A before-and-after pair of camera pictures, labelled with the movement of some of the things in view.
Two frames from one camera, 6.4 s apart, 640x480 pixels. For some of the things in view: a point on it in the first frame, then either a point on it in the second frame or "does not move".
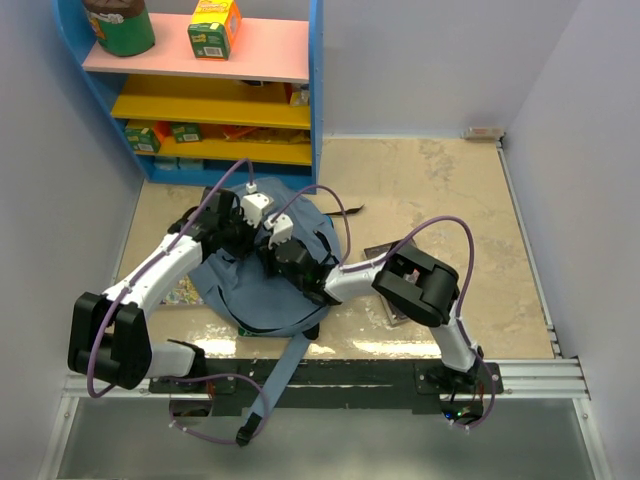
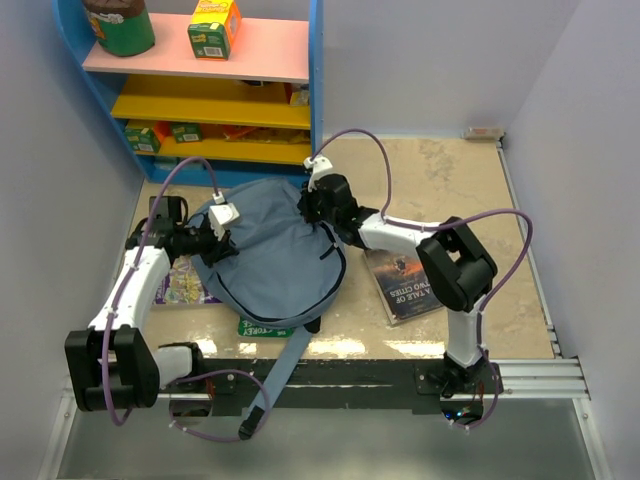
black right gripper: (267, 256) to (307, 205)
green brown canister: (122, 27) does not move
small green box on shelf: (186, 132) does not move
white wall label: (483, 134) does not move
